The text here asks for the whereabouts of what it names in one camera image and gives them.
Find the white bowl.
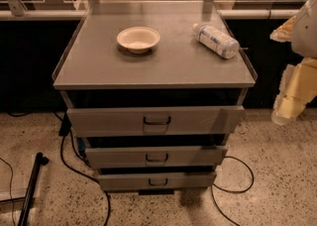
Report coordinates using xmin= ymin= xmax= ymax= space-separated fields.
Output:
xmin=117 ymin=27 xmax=160 ymax=54

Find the thin black cable far left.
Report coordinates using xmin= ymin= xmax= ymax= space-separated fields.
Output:
xmin=0 ymin=157 xmax=17 ymax=226

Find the black floor cable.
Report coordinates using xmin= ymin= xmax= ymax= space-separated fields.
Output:
xmin=210 ymin=156 xmax=256 ymax=226
xmin=53 ymin=110 xmax=112 ymax=226

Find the grey drawer cabinet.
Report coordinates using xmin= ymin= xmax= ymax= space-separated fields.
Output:
xmin=53 ymin=1 xmax=257 ymax=179

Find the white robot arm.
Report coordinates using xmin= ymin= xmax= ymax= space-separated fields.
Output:
xmin=270 ymin=0 xmax=317 ymax=125

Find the grey drawer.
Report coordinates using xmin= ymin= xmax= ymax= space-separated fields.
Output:
xmin=98 ymin=171 xmax=216 ymax=191
xmin=67 ymin=106 xmax=244 ymax=138
xmin=86 ymin=146 xmax=227 ymax=169

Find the black floor cable right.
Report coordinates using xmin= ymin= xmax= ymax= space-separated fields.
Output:
xmin=210 ymin=156 xmax=256 ymax=226

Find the white horizontal rail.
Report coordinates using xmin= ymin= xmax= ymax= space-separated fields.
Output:
xmin=0 ymin=10 xmax=297 ymax=21

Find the black floor cable left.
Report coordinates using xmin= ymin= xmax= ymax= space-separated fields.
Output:
xmin=53 ymin=110 xmax=112 ymax=226

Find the clear plastic water bottle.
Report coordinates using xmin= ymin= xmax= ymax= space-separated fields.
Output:
xmin=192 ymin=23 xmax=240 ymax=59

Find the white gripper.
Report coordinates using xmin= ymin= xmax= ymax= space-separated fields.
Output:
xmin=271 ymin=57 xmax=317 ymax=126

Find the black pole on floor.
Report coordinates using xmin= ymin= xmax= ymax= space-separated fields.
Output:
xmin=18 ymin=153 xmax=49 ymax=226

